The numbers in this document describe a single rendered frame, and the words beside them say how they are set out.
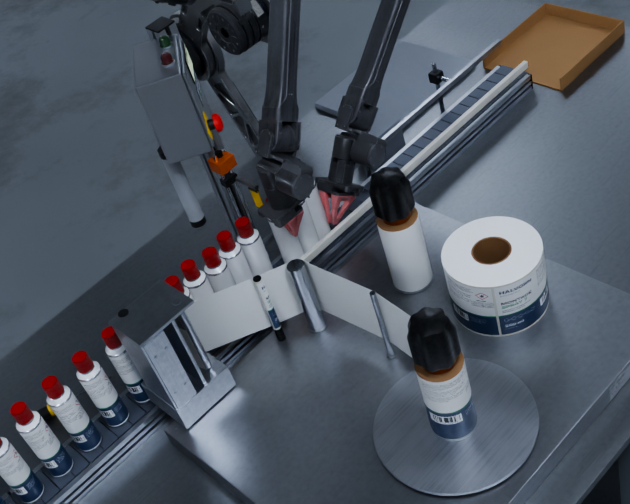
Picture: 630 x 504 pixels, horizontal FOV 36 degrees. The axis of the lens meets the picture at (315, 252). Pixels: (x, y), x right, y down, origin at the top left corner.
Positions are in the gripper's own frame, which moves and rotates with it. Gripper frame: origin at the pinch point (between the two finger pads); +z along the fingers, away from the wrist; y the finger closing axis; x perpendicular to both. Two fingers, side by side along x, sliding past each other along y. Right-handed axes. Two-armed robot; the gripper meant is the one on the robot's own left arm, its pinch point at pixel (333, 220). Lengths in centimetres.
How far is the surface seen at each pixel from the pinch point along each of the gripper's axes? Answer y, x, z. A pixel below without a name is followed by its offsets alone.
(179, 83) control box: -2, -50, -28
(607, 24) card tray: 13, 88, -57
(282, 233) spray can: -1.0, -15.3, 2.9
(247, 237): -2.7, -24.3, 3.8
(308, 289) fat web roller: 16.5, -23.6, 9.9
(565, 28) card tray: 1, 85, -54
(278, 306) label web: 9.6, -24.3, 15.7
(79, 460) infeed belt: -8, -58, 51
